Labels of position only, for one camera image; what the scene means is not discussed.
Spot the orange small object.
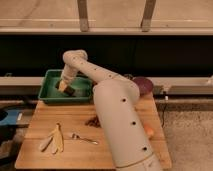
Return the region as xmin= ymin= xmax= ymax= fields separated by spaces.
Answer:
xmin=144 ymin=125 xmax=154 ymax=138

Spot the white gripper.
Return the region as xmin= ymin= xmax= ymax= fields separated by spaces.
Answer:
xmin=59 ymin=72 xmax=75 ymax=90

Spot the blue object at left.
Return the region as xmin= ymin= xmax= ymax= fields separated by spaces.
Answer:
xmin=0 ymin=109 xmax=20 ymax=126

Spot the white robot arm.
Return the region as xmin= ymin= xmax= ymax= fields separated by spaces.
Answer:
xmin=60 ymin=50 xmax=163 ymax=171

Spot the brown crumbs pile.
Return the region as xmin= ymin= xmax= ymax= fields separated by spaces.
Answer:
xmin=85 ymin=116 xmax=100 ymax=127

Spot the banana peel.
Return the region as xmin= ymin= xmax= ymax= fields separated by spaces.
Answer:
xmin=38 ymin=123 xmax=64 ymax=154

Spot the dark red plate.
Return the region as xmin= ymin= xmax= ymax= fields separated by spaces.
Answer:
xmin=133 ymin=76 xmax=153 ymax=95

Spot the dark eraser block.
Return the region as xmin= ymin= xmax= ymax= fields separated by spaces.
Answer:
xmin=55 ymin=82 xmax=75 ymax=96

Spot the green plastic tray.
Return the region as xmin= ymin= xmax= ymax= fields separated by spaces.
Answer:
xmin=38 ymin=69 xmax=93 ymax=104

